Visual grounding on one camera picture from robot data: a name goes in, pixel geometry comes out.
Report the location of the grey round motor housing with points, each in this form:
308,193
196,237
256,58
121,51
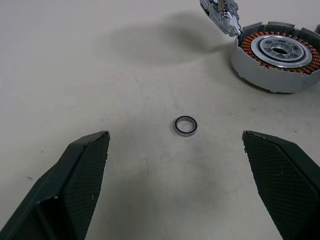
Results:
250,72

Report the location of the silver motor end cap board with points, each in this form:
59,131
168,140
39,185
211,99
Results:
225,20

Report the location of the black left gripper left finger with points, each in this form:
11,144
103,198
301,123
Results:
72,190

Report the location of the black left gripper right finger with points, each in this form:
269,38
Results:
282,180

